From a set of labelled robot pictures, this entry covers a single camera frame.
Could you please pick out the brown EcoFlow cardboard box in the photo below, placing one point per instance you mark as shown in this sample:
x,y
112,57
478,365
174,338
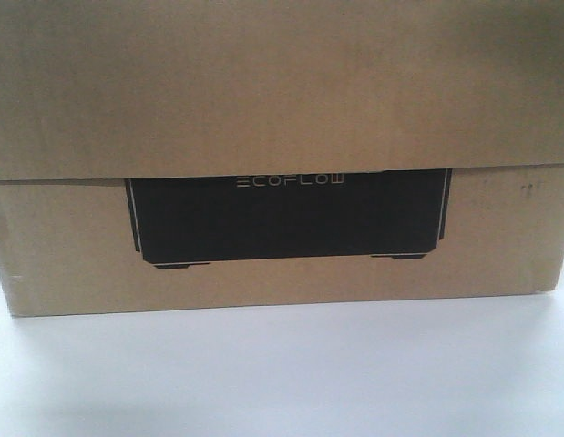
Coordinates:
x,y
166,155

